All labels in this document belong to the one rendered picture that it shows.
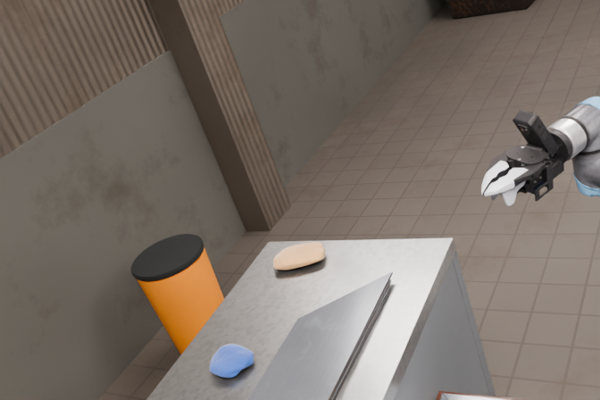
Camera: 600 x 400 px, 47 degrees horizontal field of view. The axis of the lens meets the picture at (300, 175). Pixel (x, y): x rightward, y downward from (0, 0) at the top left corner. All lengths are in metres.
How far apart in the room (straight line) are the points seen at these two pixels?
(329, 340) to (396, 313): 0.18
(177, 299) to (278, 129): 1.98
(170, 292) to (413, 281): 1.79
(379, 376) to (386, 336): 0.13
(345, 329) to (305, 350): 0.11
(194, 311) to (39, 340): 0.72
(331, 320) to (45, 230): 2.07
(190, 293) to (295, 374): 1.82
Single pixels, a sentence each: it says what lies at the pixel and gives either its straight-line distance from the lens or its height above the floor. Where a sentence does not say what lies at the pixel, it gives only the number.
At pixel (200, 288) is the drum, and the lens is 3.41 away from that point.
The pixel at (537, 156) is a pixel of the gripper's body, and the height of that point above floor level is 1.46.
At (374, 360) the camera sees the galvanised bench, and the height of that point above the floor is 1.05.
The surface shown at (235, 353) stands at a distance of 1.75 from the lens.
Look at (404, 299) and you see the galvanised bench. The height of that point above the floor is 1.05.
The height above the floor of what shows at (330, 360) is 1.07.
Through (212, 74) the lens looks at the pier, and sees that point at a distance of 4.17.
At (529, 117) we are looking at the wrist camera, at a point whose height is 1.54.
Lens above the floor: 2.09
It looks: 24 degrees down
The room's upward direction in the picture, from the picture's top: 20 degrees counter-clockwise
